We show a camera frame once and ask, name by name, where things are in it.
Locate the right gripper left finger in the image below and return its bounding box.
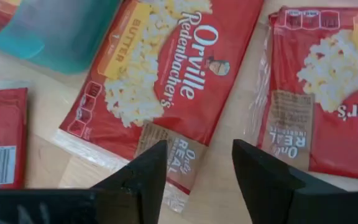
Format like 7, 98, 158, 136
93, 139, 168, 224

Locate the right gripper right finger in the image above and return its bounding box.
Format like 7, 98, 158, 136
232, 139, 346, 224

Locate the teal translucent plastic basket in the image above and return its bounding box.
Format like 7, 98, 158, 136
0, 0, 122, 75

